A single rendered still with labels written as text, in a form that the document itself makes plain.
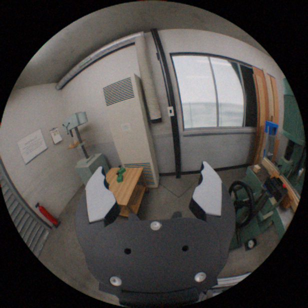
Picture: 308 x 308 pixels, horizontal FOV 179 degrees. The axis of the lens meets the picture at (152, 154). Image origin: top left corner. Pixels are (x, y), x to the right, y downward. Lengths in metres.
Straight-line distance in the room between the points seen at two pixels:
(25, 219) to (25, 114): 1.84
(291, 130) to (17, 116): 3.04
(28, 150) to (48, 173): 0.63
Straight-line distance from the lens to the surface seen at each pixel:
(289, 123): 0.68
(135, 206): 1.42
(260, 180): 0.75
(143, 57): 1.53
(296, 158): 0.85
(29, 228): 2.52
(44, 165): 2.36
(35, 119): 2.45
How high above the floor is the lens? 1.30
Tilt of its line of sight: 27 degrees down
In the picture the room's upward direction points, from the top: 12 degrees counter-clockwise
